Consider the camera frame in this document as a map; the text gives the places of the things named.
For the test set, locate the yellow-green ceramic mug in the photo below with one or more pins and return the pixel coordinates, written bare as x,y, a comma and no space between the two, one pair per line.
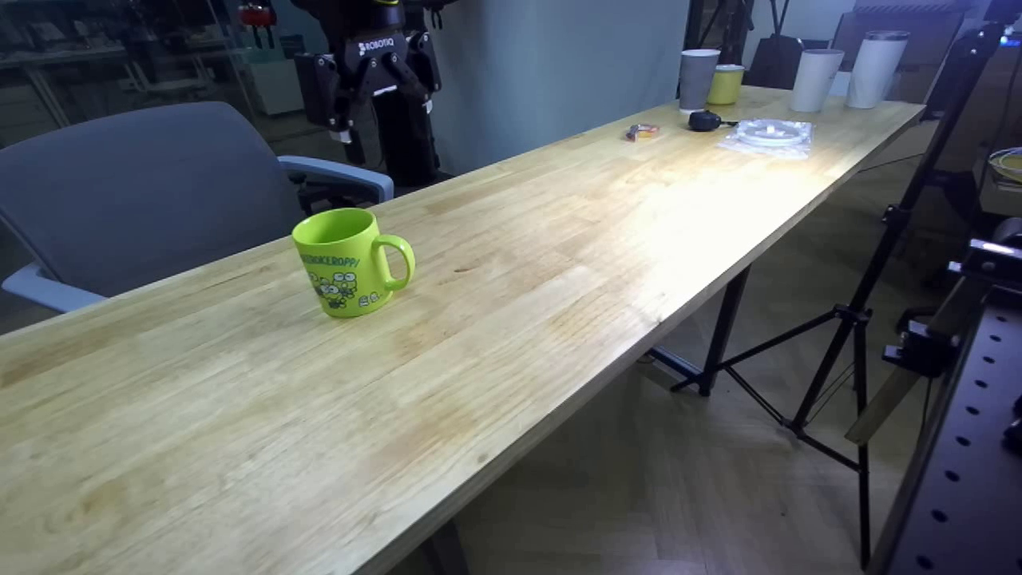
354,264

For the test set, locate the small keys on table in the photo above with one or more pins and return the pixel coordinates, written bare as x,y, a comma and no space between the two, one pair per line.
639,132

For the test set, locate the black computer mouse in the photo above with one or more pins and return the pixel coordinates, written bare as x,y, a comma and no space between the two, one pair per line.
706,118

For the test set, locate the grey paper cup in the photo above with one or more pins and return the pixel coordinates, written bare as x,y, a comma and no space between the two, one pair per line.
699,67

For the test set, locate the yellow cup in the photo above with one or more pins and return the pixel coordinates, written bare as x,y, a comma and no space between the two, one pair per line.
727,84

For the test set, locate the clear plastic tape roll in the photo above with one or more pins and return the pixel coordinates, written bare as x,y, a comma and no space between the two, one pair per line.
771,135

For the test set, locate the white tumbler left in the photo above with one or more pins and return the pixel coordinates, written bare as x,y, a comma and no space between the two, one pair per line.
814,77

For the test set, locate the white tumbler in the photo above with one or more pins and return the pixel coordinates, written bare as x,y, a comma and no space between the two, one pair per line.
874,72
814,77

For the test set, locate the grey office chair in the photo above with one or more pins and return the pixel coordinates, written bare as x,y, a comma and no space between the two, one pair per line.
130,199

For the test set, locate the white tumbler right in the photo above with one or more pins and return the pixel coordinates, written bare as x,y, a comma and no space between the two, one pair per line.
874,72

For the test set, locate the black perforated breadboard base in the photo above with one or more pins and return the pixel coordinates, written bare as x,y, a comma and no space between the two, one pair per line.
961,507

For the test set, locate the black tripod stand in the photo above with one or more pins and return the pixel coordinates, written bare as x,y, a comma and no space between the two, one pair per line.
944,111

